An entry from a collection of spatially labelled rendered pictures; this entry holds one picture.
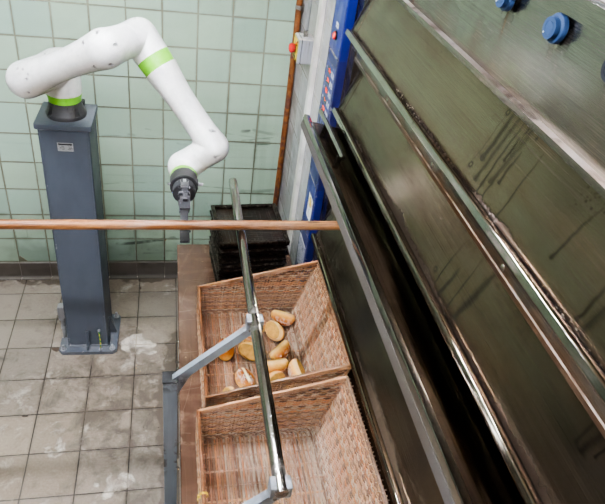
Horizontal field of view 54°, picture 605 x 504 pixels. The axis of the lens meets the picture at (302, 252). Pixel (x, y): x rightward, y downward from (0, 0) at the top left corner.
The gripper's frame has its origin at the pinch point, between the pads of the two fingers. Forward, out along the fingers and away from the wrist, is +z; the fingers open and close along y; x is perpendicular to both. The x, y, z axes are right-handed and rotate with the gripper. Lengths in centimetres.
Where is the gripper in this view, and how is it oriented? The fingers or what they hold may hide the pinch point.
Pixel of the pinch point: (184, 222)
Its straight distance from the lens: 187.5
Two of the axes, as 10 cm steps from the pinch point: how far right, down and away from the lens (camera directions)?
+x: -9.8, 0.0, -2.1
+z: 1.7, 6.1, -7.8
